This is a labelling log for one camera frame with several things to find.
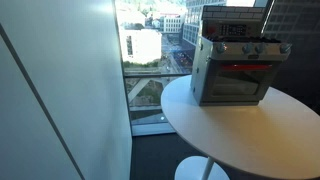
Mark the grey oven door with window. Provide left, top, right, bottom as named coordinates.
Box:
left=201, top=59, right=283, bottom=103

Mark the red oven door handle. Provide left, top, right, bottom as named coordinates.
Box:
left=220, top=64, right=273, bottom=71

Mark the white table pedestal base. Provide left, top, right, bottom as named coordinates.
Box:
left=174, top=155, right=231, bottom=180

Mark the grey stove knob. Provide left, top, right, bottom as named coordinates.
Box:
left=254, top=42, right=267, bottom=55
left=215, top=42, right=228, bottom=55
left=279, top=42, right=292, bottom=55
left=241, top=43, right=254, bottom=55

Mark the grey toy stove oven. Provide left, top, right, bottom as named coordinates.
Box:
left=189, top=4, right=293, bottom=107

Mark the white building outside window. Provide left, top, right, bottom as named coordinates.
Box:
left=119, top=28, right=163, bottom=65

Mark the dark window rail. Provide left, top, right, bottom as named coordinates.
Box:
left=123, top=73, right=193, bottom=80

